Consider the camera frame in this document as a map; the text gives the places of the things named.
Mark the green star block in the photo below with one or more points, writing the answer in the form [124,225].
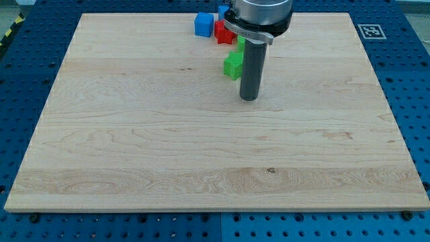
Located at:
[233,64]

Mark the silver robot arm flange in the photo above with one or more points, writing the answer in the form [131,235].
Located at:
[259,21]

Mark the green circle block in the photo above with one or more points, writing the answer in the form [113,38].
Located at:
[240,44]

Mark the red star block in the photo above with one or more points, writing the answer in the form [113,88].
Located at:
[223,35]

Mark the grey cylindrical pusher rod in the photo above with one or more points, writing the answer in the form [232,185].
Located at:
[253,63]

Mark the light wooden board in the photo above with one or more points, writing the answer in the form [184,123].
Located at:
[140,118]

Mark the blue cube block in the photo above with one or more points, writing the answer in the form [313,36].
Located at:
[204,24]

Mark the small blue block behind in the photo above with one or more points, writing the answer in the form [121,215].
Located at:
[221,11]

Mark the white fiducial marker tag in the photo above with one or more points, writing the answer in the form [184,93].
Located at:
[372,31]

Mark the black bolt front left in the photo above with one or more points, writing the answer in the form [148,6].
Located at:
[34,218]

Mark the black bolt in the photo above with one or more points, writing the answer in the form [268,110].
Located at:
[34,218]
[407,215]

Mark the black bolt front right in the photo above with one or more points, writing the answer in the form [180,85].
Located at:
[407,215]

